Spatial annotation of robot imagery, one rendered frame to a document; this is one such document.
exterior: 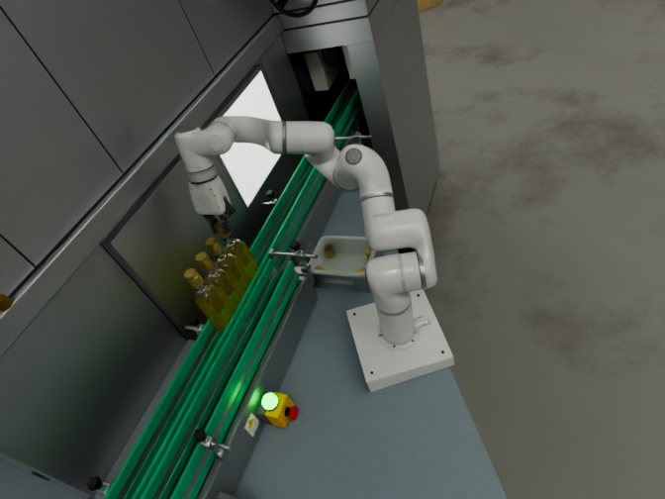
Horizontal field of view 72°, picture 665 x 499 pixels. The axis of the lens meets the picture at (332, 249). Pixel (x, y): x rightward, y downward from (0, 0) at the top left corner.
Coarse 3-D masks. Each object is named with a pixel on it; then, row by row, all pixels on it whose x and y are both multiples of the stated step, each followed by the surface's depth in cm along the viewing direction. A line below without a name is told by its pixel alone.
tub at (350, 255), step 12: (324, 240) 164; (336, 240) 163; (348, 240) 161; (360, 240) 159; (324, 252) 165; (336, 252) 167; (348, 252) 165; (360, 252) 163; (372, 252) 152; (312, 264) 158; (324, 264) 165; (336, 264) 163; (348, 264) 162; (360, 264) 160; (360, 276) 147
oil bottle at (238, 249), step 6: (240, 240) 138; (228, 246) 135; (234, 246) 135; (240, 246) 136; (228, 252) 136; (234, 252) 135; (240, 252) 137; (246, 252) 139; (240, 258) 137; (246, 258) 139; (252, 258) 142; (246, 264) 140; (252, 264) 142; (246, 270) 140; (252, 270) 143; (252, 276) 143
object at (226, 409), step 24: (288, 264) 141; (288, 288) 142; (264, 312) 131; (264, 336) 131; (240, 360) 121; (240, 384) 122; (216, 408) 113; (216, 432) 113; (192, 456) 106; (192, 480) 106
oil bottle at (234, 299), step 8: (216, 272) 128; (224, 272) 130; (208, 280) 128; (216, 280) 128; (224, 280) 130; (232, 280) 133; (224, 288) 130; (232, 288) 133; (224, 296) 131; (232, 296) 133; (240, 296) 137; (232, 304) 134
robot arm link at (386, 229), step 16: (368, 208) 113; (384, 208) 112; (368, 224) 113; (384, 224) 111; (400, 224) 110; (416, 224) 109; (368, 240) 113; (384, 240) 111; (400, 240) 111; (416, 240) 110; (432, 256) 109; (432, 272) 108
